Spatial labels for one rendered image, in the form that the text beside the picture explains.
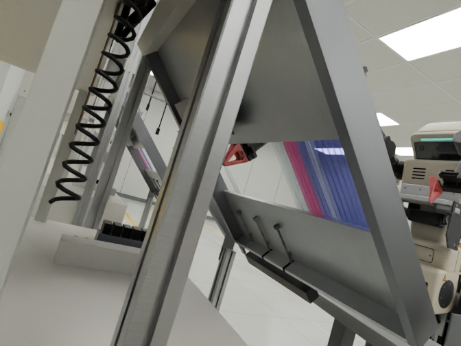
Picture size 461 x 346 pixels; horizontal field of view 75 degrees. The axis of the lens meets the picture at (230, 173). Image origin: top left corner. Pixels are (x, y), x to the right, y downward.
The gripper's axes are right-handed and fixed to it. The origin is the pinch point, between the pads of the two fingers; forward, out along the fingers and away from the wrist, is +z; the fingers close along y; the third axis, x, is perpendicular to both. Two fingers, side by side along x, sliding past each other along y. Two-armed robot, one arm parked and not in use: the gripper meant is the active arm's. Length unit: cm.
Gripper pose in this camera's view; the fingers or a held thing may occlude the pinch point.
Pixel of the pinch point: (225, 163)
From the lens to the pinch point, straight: 99.9
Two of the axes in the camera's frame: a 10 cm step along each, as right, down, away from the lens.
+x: 4.8, 8.2, 3.0
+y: 4.4, 0.7, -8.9
